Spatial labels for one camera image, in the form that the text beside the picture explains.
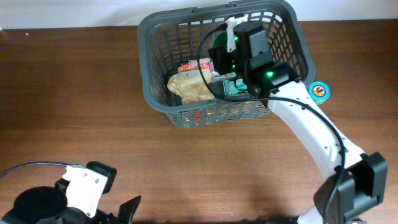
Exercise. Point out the Kleenex tissue multipack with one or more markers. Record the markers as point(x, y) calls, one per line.
point(207, 67)

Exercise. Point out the green lid glass jar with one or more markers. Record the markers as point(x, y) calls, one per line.
point(221, 41)

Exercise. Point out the blue rooster tin can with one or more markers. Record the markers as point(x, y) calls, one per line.
point(319, 92)

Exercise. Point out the light green wipes packet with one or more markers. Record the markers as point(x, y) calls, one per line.
point(232, 88)

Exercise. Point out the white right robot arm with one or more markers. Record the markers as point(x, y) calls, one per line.
point(355, 181)

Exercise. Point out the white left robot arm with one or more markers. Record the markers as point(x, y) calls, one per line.
point(48, 205)

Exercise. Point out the orange spaghetti packet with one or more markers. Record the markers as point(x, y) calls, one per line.
point(224, 113)

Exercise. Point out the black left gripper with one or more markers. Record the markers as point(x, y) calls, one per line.
point(126, 211)

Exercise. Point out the beige powder pouch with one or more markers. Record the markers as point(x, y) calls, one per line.
point(190, 87)

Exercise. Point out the grey plastic shopping basket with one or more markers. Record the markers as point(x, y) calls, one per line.
point(168, 37)

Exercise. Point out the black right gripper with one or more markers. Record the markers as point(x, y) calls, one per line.
point(221, 56)

